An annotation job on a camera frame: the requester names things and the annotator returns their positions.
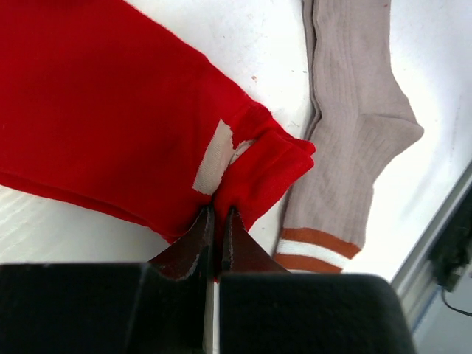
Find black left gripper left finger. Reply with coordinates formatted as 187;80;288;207
1;206;215;353

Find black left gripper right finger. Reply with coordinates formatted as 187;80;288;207
219;209;415;353

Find red sock with bear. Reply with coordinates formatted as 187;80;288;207
0;0;317;246

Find beige sock orange stripes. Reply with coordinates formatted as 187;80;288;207
274;1;423;273

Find aluminium table rail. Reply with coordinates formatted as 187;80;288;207
392;166;471;331

